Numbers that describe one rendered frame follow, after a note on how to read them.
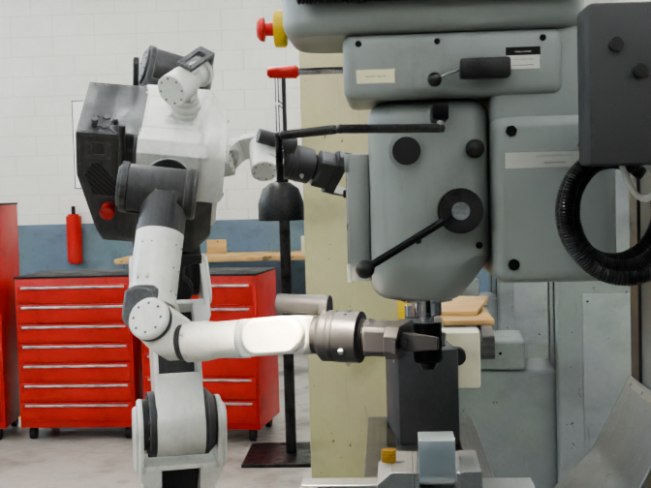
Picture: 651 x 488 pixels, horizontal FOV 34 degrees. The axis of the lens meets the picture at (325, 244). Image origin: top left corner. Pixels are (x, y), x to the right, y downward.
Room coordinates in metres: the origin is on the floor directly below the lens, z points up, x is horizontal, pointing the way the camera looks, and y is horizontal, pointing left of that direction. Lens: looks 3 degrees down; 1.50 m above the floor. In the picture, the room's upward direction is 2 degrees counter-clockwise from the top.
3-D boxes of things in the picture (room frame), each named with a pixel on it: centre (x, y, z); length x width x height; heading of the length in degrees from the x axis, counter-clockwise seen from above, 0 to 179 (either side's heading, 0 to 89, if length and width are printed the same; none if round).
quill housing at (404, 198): (1.78, -0.17, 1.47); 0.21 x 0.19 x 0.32; 177
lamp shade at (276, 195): (1.69, 0.07, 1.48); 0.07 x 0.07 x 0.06
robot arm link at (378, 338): (1.81, -0.07, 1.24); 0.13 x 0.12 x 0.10; 161
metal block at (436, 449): (1.55, -0.15, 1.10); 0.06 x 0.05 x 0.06; 176
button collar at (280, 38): (1.79, 0.06, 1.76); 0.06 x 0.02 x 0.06; 177
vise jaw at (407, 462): (1.55, -0.10, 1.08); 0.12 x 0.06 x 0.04; 176
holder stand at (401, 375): (2.21, -0.19, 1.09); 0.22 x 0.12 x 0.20; 3
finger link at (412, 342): (1.75, -0.15, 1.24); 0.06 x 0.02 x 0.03; 71
